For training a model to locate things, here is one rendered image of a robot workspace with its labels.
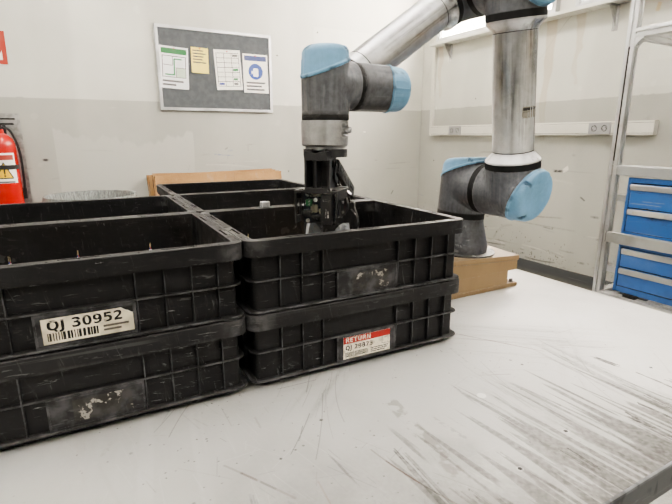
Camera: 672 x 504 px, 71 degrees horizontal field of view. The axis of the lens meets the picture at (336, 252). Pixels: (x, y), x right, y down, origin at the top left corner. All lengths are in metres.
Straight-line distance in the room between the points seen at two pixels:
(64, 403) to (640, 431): 0.73
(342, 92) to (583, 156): 3.14
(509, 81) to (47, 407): 0.94
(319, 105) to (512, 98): 0.45
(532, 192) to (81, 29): 3.38
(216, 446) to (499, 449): 0.35
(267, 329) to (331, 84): 0.37
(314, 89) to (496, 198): 0.51
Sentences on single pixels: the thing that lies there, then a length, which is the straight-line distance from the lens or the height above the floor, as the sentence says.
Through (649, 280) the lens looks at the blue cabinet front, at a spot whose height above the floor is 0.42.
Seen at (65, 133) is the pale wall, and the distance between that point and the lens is 3.87.
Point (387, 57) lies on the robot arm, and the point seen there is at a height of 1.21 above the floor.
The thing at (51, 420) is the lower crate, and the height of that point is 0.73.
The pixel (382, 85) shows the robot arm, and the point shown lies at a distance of 0.80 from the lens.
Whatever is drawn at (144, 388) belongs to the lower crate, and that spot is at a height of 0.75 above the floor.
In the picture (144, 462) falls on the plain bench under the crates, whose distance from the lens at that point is 0.64.
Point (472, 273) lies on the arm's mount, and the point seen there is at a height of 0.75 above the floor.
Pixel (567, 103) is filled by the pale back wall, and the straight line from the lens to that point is 3.89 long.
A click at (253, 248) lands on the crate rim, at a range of 0.66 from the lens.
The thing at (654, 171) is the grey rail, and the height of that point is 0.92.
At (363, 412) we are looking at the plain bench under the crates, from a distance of 0.69.
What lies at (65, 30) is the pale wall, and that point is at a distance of 3.93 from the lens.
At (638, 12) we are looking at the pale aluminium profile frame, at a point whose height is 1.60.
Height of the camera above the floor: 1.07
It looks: 14 degrees down
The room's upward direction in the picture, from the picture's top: straight up
